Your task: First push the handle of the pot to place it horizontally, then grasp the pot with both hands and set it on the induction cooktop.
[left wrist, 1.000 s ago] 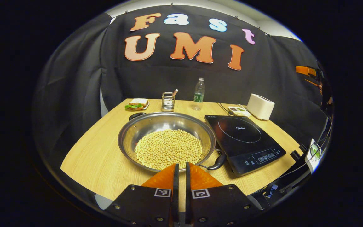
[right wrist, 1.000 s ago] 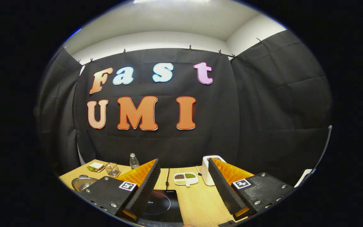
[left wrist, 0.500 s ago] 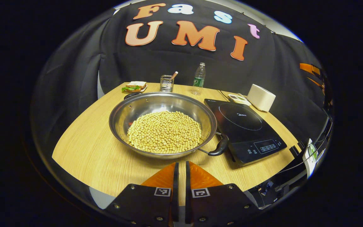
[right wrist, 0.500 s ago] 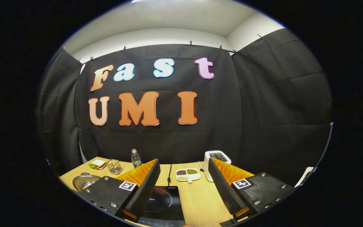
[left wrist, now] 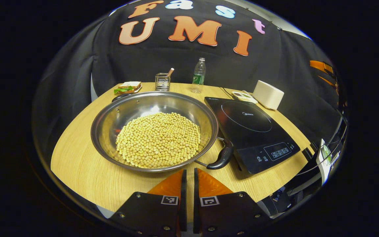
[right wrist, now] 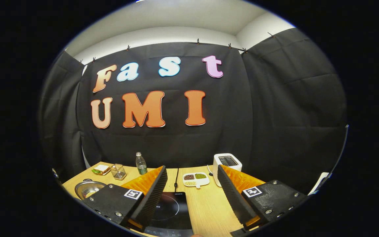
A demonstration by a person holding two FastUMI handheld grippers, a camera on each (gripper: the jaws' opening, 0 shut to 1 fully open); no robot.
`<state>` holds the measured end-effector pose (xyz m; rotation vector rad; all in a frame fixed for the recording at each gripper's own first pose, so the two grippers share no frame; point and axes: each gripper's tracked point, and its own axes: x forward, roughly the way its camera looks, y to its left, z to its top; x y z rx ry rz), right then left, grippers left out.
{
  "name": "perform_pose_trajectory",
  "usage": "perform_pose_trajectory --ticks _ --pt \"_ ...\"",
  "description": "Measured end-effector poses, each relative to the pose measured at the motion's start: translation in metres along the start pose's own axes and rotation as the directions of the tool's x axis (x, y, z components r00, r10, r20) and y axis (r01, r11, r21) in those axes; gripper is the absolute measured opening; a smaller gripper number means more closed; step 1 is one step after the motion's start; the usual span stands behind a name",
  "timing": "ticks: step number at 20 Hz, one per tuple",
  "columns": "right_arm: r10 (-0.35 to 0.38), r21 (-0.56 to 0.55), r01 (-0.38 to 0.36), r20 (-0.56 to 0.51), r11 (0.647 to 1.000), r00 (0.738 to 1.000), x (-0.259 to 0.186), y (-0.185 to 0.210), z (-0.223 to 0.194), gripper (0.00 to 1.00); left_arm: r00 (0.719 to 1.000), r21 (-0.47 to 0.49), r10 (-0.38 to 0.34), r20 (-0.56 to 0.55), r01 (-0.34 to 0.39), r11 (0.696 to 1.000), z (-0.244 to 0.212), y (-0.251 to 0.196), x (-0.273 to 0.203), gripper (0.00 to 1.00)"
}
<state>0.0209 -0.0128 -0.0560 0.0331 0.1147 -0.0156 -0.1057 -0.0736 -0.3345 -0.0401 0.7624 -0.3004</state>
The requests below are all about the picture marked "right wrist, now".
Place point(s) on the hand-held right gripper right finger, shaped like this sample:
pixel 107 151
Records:
pixel 230 194

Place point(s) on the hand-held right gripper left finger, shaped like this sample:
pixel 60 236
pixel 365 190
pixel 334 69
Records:
pixel 153 194

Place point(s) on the black induction cooktop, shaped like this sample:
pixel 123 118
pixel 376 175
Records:
pixel 173 210

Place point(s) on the white toaster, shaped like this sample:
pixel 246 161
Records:
pixel 216 174

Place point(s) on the clear plastic water bottle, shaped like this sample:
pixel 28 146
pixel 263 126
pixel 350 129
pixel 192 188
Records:
pixel 141 164

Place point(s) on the pile of green mung beans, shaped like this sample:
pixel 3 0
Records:
pixel 200 176

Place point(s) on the white divided dish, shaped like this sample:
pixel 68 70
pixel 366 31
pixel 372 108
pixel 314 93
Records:
pixel 196 180

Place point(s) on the small pile of soybeans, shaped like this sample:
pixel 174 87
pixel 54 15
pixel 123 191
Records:
pixel 190 183

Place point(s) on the pile of red beans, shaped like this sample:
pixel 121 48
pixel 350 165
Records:
pixel 189 177

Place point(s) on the sandwich with lettuce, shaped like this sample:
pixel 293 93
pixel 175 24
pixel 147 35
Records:
pixel 101 169

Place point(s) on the black backdrop cloth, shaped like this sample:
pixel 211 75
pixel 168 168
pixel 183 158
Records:
pixel 229 125

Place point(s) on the white paper sheet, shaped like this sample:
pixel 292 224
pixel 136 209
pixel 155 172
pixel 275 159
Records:
pixel 319 183

